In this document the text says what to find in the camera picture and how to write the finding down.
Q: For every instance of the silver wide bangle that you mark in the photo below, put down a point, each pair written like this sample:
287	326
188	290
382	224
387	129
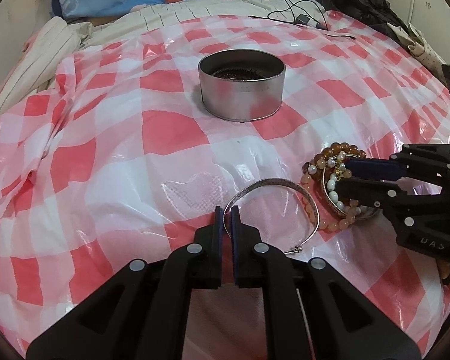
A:
366	212

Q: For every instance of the striped white bedding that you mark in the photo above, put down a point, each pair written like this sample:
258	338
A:
28	63

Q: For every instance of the jewelry pile in tin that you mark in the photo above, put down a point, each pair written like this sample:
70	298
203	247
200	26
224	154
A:
240	73

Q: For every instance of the cream spotted cloth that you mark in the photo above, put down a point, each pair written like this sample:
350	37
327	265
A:
412	40

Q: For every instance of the round silver metal tin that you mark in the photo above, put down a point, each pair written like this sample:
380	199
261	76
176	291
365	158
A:
242	101

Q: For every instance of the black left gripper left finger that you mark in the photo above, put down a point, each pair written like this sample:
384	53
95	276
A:
141	312

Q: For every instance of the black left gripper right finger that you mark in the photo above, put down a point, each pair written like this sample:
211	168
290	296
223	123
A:
311	310

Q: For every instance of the red white checkered plastic sheet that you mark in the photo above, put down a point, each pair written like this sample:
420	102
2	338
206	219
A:
120	160

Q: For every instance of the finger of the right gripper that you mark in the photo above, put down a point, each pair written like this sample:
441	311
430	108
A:
375	168
394	202

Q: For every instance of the black jacket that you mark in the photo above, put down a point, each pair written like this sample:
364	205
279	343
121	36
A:
376	14

